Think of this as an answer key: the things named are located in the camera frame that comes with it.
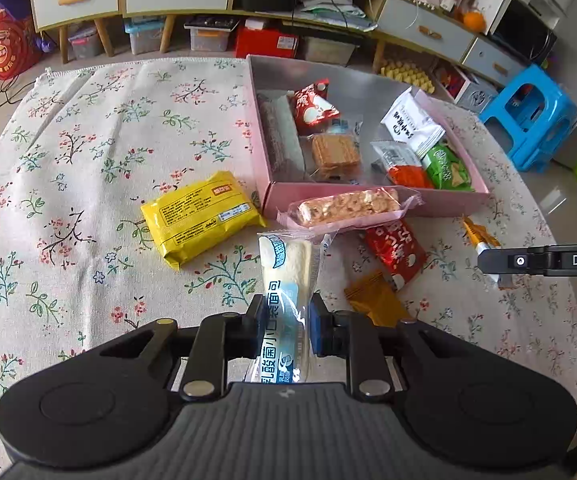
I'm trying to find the blue-lidded clear storage box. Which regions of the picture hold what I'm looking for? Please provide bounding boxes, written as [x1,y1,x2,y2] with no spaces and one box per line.
[122,16,168,57]

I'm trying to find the yellow snack packet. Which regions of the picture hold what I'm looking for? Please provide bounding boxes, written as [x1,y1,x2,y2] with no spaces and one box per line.
[140,170,268,272]

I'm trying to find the yellow egg tray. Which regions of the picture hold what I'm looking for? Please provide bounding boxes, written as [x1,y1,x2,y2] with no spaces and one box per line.
[377,56,438,94]

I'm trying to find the red gift bag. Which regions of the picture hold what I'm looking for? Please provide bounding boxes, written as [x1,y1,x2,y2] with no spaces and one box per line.
[0,6,42,82]

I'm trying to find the red flat box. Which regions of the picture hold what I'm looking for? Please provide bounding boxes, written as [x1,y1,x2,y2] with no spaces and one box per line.
[232,26,300,62]

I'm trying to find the orange fruits in bag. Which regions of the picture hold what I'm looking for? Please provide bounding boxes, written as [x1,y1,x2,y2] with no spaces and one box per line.
[441,0,488,33]

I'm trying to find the black microwave oven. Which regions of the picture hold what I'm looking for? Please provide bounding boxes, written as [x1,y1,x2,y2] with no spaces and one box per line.
[487,0,558,67]

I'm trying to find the pink peanut bar packet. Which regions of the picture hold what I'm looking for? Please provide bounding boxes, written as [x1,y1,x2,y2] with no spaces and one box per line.
[275,185,425,234]

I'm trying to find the floral tablecloth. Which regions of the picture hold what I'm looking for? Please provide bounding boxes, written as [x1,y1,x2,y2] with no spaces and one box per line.
[0,55,577,480]

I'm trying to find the small orange snack packet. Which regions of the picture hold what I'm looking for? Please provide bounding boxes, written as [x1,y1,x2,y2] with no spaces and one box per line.
[343,269,413,329]

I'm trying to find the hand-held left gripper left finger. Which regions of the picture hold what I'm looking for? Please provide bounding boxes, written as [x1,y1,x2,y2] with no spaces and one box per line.
[99,294,269,403]

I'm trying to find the blue plastic stool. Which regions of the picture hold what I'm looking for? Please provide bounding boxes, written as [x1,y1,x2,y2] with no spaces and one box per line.
[477,64,577,172]

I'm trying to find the pink cardboard box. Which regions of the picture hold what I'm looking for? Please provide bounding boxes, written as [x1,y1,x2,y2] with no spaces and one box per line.
[246,54,493,219]

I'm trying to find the clear plastic storage box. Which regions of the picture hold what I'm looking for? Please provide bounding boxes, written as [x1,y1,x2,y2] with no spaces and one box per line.
[300,35,360,67]

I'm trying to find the green chip packet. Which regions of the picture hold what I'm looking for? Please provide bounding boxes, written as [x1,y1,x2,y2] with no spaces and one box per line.
[420,141,475,192]

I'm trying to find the white bread packet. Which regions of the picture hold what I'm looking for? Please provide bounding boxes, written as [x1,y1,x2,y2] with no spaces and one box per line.
[257,229,338,387]

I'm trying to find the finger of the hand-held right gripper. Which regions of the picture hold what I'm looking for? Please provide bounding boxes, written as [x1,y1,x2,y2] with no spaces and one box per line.
[477,245,553,278]

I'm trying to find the small clear storage box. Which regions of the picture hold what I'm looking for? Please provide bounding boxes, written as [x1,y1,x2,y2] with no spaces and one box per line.
[67,21,105,62]

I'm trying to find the white snack packet orange ends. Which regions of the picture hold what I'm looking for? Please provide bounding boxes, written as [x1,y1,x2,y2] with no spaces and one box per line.
[370,139,435,189]

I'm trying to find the silver biscuit packet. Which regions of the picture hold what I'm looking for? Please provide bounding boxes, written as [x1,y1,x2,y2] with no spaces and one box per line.
[255,91,308,182]

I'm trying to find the clear storage box dark lid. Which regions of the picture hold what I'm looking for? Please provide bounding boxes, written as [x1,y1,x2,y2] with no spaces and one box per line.
[183,14,240,54]

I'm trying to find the red snack packet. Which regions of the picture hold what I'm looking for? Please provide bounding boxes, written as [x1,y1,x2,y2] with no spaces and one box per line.
[363,219,430,292]
[287,77,343,137]

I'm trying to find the white packet black print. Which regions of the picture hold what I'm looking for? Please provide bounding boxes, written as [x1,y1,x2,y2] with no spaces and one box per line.
[380,86,448,159]

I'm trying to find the clear square biscuit packet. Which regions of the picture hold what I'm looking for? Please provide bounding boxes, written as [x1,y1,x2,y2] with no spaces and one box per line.
[310,119,365,182]

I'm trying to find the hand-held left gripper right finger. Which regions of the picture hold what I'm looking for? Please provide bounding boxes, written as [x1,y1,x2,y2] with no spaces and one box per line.
[309,292,489,399]

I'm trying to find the white printed box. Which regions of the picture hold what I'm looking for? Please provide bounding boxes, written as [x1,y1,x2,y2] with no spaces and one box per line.
[435,64,500,114]

